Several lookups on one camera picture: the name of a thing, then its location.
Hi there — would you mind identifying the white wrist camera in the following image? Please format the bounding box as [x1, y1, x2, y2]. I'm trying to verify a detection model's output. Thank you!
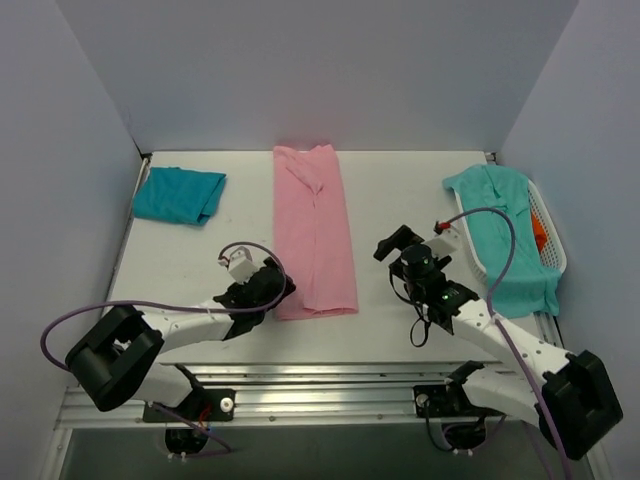
[218, 246, 258, 284]
[426, 222, 464, 259]

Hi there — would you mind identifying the aluminium mounting rail frame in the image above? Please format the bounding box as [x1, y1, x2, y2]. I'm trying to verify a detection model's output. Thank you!
[49, 299, 599, 480]

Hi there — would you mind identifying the orange garment in basket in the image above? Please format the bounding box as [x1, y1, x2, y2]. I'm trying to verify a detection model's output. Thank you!
[531, 213, 548, 253]

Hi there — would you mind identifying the black looped cable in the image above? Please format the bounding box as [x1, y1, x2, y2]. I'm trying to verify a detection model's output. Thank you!
[387, 264, 441, 347]

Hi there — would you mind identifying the folded teal t-shirt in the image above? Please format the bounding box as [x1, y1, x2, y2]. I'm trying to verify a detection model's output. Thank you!
[133, 167, 227, 227]

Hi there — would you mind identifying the light turquoise t-shirt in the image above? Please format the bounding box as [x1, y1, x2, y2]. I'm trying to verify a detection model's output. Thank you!
[442, 165, 561, 318]

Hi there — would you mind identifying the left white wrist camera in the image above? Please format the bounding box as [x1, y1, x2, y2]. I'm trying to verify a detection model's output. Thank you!
[218, 246, 258, 284]

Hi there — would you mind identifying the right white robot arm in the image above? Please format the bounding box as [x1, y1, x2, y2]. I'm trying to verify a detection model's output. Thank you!
[373, 225, 623, 460]

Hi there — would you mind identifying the white plastic laundry basket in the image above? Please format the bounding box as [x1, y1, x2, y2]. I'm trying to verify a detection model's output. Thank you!
[457, 181, 567, 284]

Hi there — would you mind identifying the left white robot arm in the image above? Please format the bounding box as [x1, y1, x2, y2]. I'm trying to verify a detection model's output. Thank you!
[65, 257, 296, 420]

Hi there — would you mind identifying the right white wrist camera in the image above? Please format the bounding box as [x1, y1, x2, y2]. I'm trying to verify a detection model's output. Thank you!
[426, 222, 464, 259]

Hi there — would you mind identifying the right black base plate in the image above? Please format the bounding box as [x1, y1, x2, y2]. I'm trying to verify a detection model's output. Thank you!
[412, 382, 506, 419]

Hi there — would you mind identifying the pink t-shirt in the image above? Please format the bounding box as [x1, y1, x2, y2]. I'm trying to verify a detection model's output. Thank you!
[273, 145, 359, 320]

